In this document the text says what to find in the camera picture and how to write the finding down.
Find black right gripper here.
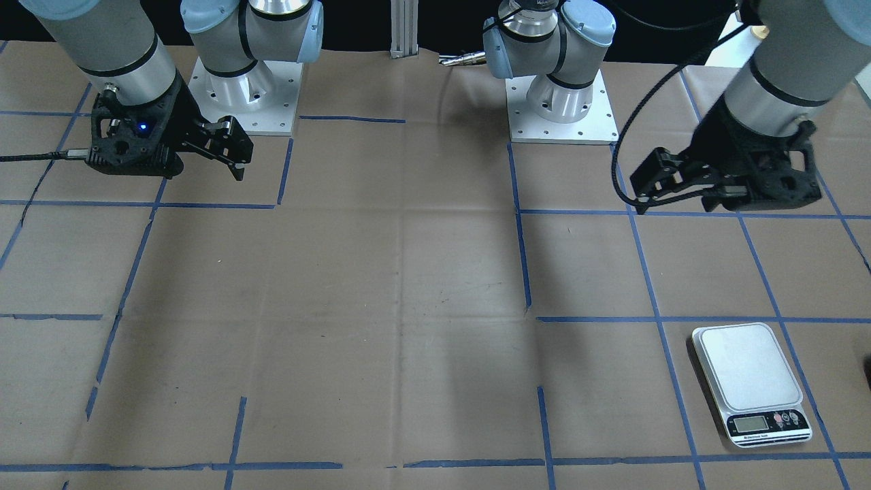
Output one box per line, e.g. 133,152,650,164
85,73,253,181

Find silver digital kitchen scale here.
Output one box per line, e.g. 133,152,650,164
691,323,814,448

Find aluminium frame post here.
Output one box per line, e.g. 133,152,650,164
389,0,419,59

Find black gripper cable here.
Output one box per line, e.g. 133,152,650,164
610,20,749,208

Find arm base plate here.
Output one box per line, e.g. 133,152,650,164
505,71,619,145
188,59,306,137

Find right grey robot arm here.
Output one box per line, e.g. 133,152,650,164
22,1,325,180

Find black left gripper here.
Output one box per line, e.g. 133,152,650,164
629,102,822,211

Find brown paper table cover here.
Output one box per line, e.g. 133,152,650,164
1,52,870,489

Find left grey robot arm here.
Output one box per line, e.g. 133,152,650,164
482,1,870,214

